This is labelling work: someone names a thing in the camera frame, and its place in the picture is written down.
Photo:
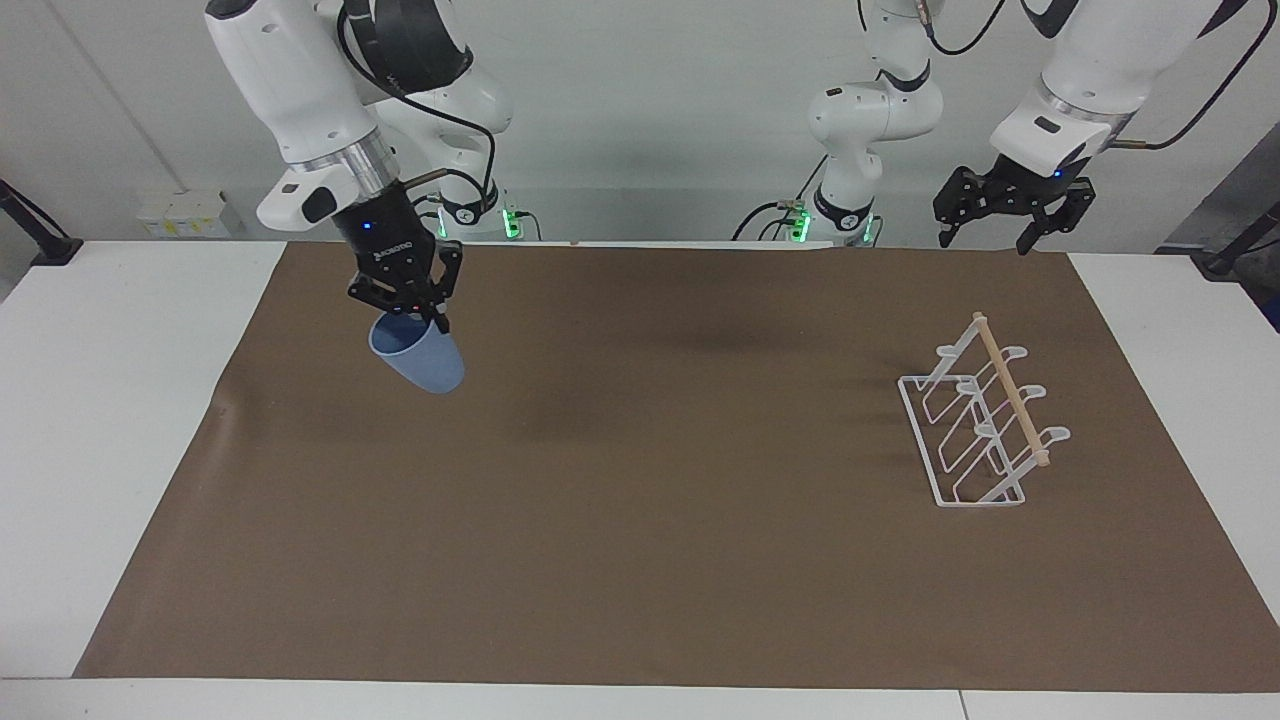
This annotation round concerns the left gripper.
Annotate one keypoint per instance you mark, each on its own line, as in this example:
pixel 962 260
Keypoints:
pixel 1035 185

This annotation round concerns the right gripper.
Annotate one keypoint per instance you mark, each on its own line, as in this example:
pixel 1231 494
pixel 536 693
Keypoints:
pixel 382 235

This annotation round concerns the blue plastic cup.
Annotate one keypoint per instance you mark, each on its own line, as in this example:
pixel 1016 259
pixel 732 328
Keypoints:
pixel 425 360

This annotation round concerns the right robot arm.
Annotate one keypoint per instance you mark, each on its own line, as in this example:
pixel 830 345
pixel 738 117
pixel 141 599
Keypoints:
pixel 290 80

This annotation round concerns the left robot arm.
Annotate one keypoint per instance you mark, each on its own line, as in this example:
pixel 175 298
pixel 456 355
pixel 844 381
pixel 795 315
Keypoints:
pixel 1085 70

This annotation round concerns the black stand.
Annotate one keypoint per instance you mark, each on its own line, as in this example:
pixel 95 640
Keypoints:
pixel 1235 250
pixel 40 240

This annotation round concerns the white wall socket box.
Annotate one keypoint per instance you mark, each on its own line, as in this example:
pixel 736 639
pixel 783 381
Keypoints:
pixel 190 215

